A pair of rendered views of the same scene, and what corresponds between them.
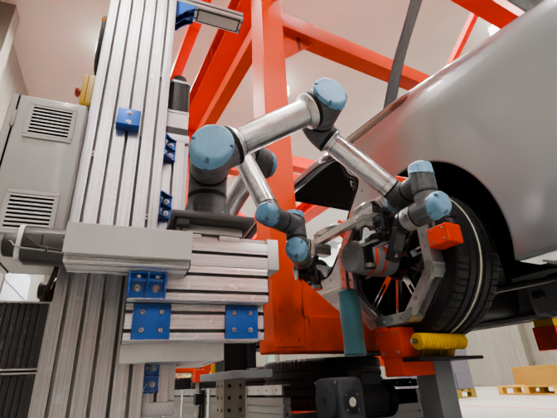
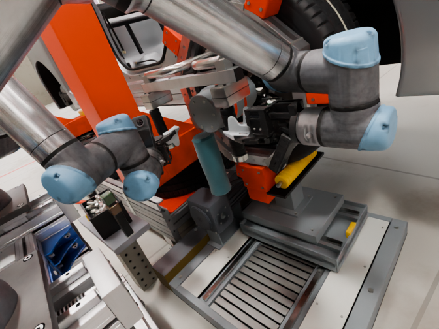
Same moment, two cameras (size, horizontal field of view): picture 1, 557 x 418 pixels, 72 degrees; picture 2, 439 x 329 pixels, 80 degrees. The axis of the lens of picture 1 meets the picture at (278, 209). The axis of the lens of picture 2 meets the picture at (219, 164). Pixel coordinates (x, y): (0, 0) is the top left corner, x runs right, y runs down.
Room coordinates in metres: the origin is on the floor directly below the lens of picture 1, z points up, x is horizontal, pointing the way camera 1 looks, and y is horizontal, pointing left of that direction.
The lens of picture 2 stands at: (0.72, -0.15, 1.07)
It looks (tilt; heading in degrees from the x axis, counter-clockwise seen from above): 27 degrees down; 350
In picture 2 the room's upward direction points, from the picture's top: 19 degrees counter-clockwise
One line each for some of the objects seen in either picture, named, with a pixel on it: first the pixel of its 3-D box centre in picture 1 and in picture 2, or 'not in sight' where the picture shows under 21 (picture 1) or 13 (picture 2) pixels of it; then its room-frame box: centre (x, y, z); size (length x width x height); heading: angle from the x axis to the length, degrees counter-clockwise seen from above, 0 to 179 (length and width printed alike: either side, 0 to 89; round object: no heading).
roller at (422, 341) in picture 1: (440, 341); (296, 165); (1.54, -0.58, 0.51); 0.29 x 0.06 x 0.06; 119
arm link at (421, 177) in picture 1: (419, 182); (341, 70); (1.09, -0.45, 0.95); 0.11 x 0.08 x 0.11; 14
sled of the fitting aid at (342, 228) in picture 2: not in sight; (300, 220); (1.64, -0.60, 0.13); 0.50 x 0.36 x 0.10; 29
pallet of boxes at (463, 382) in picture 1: (429, 364); not in sight; (8.37, -2.86, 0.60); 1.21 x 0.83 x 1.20; 24
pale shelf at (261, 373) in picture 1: (233, 376); (112, 222); (1.84, 0.24, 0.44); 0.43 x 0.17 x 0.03; 29
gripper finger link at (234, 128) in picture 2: (365, 235); (234, 127); (1.29, -0.31, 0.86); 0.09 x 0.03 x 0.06; 37
